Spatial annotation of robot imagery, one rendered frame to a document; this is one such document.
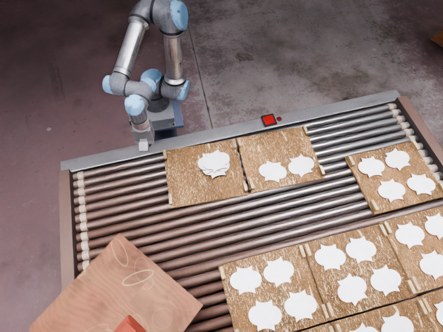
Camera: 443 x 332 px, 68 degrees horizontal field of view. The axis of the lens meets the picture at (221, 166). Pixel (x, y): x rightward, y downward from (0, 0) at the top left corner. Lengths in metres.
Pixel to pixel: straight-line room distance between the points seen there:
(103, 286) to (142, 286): 0.17
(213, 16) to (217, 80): 1.00
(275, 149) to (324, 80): 1.84
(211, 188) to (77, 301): 0.79
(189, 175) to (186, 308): 0.68
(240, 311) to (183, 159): 0.82
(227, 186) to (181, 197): 0.25
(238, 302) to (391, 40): 3.44
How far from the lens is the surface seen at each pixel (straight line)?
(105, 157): 1.97
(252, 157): 1.84
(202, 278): 1.63
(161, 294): 1.51
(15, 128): 3.62
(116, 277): 1.57
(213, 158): 1.78
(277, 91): 3.40
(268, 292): 1.61
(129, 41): 1.59
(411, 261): 1.85
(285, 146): 1.90
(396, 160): 2.05
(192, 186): 1.76
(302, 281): 1.65
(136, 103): 1.39
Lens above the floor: 2.52
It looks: 61 degrees down
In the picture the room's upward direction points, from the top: straight up
